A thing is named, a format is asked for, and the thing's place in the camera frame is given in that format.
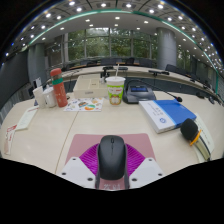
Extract blue and white book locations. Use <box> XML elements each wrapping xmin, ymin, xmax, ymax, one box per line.
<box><xmin>138</xmin><ymin>99</ymin><xmax>198</xmax><ymax>135</ymax></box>

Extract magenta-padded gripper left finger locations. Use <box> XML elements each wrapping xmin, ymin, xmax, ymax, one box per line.
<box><xmin>58</xmin><ymin>143</ymin><xmax>101</xmax><ymax>190</ymax></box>

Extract white lidded ceramic mug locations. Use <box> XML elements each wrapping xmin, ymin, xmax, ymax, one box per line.
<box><xmin>42</xmin><ymin>86</ymin><xmax>58</xmax><ymax>108</ymax></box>

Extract printed paper drink cup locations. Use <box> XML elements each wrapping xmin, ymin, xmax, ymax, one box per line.
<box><xmin>105</xmin><ymin>63</ymin><xmax>127</xmax><ymax>106</ymax></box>

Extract colourful sticker sheet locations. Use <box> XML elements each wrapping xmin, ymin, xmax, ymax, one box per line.
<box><xmin>63</xmin><ymin>97</ymin><xmax>105</xmax><ymax>113</ymax></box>

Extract black computer mouse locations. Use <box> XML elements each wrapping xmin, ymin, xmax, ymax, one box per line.
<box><xmin>96</xmin><ymin>134</ymin><xmax>129</xmax><ymax>181</ymax></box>

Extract dark office chairs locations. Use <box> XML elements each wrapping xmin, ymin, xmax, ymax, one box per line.
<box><xmin>66</xmin><ymin>56</ymin><xmax>221</xmax><ymax>104</ymax></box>

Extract red and white brochure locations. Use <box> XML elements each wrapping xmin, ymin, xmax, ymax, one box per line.
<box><xmin>3</xmin><ymin>123</ymin><xmax>18</xmax><ymax>156</ymax></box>

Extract pink printed mouse pad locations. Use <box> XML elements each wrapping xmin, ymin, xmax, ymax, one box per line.
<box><xmin>64</xmin><ymin>133</ymin><xmax>157</xmax><ymax>191</ymax></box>

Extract white booklet with green edge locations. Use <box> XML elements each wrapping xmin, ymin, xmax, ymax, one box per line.
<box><xmin>14</xmin><ymin>105</ymin><xmax>40</xmax><ymax>132</ymax></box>

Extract red bottle with green band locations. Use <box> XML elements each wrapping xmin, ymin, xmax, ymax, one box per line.
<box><xmin>49</xmin><ymin>67</ymin><xmax>69</xmax><ymax>108</ymax></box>

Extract cream cardboard box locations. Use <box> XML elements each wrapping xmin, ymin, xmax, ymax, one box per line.
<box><xmin>72</xmin><ymin>74</ymin><xmax>109</xmax><ymax>100</ymax></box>

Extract black handheld microphone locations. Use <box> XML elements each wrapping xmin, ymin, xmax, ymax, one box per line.
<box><xmin>180</xmin><ymin>117</ymin><xmax>213</xmax><ymax>163</ymax></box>

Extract ceiling lights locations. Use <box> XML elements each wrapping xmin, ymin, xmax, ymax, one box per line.
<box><xmin>4</xmin><ymin>0</ymin><xmax>224</xmax><ymax>68</ymax></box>

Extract dark conference microphone unit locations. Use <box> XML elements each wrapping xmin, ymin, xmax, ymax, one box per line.
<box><xmin>122</xmin><ymin>79</ymin><xmax>184</xmax><ymax>105</ymax></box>

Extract white paper sheet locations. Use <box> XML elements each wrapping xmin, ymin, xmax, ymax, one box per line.
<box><xmin>193</xmin><ymin>112</ymin><xmax>216</xmax><ymax>158</ymax></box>

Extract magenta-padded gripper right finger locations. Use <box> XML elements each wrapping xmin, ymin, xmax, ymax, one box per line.
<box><xmin>123</xmin><ymin>143</ymin><xmax>166</xmax><ymax>190</ymax></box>

